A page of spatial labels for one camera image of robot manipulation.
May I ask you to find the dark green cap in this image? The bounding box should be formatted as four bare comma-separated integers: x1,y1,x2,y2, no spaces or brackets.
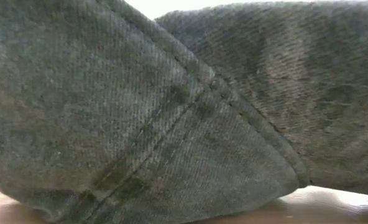
0,0,368,224

